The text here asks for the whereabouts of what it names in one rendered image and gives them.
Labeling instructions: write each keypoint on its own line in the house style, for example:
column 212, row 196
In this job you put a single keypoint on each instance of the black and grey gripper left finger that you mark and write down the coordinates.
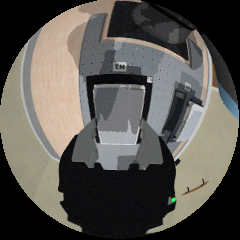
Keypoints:
column 80, row 153

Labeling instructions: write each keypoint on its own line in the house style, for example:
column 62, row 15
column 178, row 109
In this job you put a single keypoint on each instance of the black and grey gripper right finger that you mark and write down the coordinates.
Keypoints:
column 154, row 155

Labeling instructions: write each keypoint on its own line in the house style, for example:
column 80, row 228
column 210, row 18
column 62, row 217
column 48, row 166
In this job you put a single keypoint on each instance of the small white label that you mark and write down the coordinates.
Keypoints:
column 119, row 66
column 187, row 87

